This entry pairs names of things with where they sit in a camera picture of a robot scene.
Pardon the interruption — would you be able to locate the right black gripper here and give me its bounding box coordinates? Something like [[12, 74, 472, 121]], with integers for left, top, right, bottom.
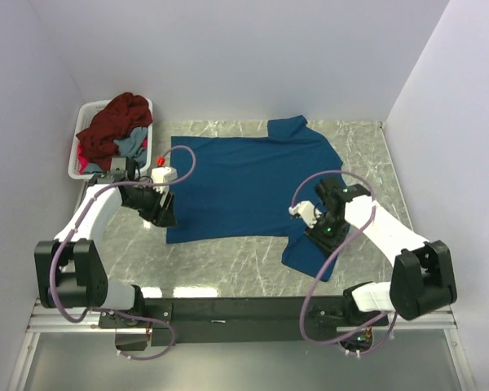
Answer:
[[303, 213, 347, 259]]

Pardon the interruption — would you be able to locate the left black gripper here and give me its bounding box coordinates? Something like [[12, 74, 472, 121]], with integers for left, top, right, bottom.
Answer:
[[124, 180, 177, 227]]

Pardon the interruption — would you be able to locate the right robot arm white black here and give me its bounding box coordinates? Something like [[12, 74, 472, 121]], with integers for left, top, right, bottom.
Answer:
[[289, 177, 458, 325]]

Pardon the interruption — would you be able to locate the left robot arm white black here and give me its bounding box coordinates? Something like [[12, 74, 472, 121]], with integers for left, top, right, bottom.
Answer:
[[34, 158, 178, 327]]

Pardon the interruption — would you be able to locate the grey blue t shirt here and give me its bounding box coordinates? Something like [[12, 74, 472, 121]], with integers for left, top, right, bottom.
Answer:
[[81, 127, 148, 174]]

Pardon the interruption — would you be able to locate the white laundry basket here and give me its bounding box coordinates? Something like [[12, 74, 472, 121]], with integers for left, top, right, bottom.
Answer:
[[68, 99, 155, 181]]

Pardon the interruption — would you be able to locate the pink garment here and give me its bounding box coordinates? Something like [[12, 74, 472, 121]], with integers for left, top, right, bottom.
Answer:
[[76, 137, 148, 175]]

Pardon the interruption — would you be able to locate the dark red t shirt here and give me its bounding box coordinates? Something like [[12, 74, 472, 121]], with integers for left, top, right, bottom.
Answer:
[[77, 92, 152, 165]]

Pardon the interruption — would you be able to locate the black base beam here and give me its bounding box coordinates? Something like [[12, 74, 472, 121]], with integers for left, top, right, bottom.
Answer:
[[98, 284, 392, 351]]

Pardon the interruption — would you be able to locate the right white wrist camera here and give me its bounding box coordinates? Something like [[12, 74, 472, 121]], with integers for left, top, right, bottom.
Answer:
[[289, 200, 322, 228]]

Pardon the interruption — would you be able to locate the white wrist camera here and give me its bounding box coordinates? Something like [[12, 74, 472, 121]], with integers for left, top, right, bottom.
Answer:
[[289, 200, 322, 228], [150, 166, 178, 194]]

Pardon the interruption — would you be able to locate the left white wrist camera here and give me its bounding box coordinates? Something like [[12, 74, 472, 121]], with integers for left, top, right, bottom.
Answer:
[[150, 166, 178, 194]]

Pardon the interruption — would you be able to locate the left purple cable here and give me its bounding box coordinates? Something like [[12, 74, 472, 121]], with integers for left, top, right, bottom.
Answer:
[[48, 144, 197, 362]]

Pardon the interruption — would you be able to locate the purple cable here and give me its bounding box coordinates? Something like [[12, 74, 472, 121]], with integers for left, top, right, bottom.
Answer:
[[289, 169, 399, 356], [48, 144, 197, 362]]

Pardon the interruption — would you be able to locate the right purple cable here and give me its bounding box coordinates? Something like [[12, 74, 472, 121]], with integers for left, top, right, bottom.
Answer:
[[289, 169, 399, 356]]

